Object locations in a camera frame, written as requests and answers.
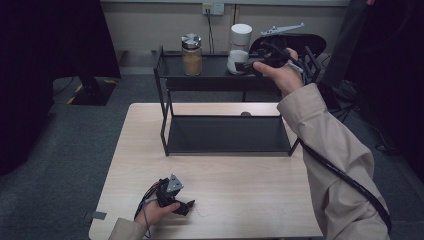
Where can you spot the person's left hand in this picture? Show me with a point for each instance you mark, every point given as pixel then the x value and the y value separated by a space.
pixel 151 213

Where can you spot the grey tape piece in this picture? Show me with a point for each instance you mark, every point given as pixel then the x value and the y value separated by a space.
pixel 96 215

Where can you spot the glass jar with metal lid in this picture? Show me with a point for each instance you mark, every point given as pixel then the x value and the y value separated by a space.
pixel 191 60

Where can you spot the dark curtain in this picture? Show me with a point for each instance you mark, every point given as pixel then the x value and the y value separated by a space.
pixel 40 66
pixel 393 66

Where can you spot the black chair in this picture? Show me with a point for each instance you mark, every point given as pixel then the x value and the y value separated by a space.
pixel 310 41

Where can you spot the black box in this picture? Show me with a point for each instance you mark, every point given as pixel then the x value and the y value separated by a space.
pixel 328 96

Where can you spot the black stand base striped tape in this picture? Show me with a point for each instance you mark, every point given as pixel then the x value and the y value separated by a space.
pixel 95 93

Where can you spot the white wall socket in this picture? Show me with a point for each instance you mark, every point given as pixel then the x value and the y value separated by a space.
pixel 216 8

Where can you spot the white jar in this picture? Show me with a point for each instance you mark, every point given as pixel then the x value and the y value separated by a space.
pixel 240 36

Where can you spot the round table grommet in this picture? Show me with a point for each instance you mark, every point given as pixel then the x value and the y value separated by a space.
pixel 246 114

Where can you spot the person's right hand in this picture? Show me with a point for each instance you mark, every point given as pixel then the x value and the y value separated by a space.
pixel 286 76

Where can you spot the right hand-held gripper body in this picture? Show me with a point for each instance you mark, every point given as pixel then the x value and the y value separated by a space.
pixel 271 53

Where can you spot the black metal shelf rack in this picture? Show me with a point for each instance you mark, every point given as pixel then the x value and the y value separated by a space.
pixel 226 133

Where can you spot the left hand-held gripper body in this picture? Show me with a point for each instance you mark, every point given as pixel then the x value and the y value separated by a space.
pixel 165 196

